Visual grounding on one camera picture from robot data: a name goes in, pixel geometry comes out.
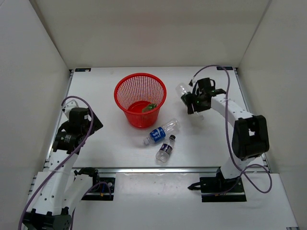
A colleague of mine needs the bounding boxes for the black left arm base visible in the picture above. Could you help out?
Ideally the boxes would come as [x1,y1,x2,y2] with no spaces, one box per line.
[82,173,116,201]

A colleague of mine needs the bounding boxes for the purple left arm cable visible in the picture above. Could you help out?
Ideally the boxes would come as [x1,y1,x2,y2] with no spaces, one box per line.
[18,96,93,230]

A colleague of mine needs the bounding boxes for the green plastic soda bottle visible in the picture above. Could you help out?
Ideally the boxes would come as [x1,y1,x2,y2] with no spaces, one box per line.
[142,103,157,113]

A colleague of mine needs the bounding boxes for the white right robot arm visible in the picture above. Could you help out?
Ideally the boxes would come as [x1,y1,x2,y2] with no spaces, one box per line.
[177,78,269,192]

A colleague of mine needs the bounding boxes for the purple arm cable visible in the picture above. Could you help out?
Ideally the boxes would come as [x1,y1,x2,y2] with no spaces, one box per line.
[18,96,93,230]
[190,65,273,194]

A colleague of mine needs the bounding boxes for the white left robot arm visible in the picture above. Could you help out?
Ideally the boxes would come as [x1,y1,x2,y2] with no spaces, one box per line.
[18,107,103,230]

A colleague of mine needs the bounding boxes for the clear bottle blue label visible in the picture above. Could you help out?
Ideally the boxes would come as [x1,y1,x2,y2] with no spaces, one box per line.
[143,118,180,145]

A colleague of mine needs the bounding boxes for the right blue table sticker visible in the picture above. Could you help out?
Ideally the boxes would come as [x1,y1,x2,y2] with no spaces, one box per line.
[216,66,234,71]

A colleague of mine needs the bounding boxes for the small clear bottle purple label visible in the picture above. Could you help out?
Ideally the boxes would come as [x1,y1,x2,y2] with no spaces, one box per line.
[155,135,176,163]

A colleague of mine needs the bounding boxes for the clear bottle dark green label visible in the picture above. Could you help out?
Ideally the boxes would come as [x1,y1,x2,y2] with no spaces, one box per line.
[176,83,204,121]

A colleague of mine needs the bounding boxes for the blue table sticker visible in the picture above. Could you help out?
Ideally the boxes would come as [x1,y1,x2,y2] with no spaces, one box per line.
[216,66,234,71]
[74,68,91,72]

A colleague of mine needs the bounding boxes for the left blue table sticker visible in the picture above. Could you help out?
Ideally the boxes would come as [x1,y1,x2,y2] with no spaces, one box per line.
[74,68,91,72]

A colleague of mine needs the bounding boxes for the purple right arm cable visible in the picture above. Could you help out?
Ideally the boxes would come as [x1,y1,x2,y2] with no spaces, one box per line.
[190,65,273,194]

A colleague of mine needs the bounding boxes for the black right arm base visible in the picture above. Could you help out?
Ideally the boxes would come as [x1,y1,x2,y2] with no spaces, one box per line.
[188,168,247,203]

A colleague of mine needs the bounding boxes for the red mesh plastic bin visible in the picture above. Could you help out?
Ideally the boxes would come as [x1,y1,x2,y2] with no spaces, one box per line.
[114,73,167,128]

